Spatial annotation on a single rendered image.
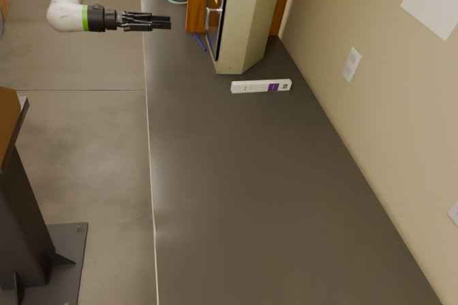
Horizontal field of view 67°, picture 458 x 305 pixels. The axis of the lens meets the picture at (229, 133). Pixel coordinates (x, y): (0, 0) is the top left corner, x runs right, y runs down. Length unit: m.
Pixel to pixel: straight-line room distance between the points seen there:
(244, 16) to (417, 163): 0.79
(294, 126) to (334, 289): 0.61
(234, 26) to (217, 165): 0.58
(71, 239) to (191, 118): 1.08
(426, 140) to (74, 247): 1.68
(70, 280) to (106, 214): 0.40
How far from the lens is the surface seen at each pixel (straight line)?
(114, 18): 1.38
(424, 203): 1.12
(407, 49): 1.15
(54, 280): 1.99
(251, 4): 1.39
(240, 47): 1.47
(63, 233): 2.11
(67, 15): 1.39
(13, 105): 1.30
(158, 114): 1.27
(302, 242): 1.01
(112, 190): 2.24
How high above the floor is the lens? 1.76
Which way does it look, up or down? 42 degrees down
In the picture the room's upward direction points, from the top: 11 degrees clockwise
